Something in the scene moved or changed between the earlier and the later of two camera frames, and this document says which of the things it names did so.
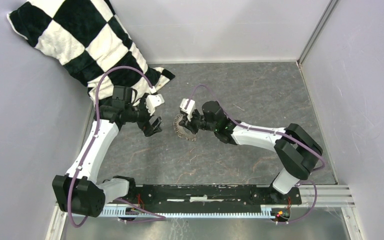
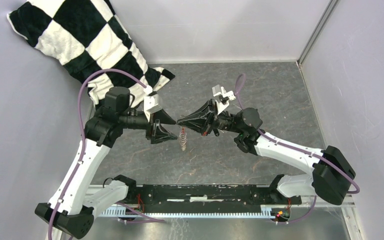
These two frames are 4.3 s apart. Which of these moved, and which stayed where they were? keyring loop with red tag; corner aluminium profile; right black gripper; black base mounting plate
Moved: keyring loop with red tag
Stayed: corner aluminium profile; right black gripper; black base mounting plate
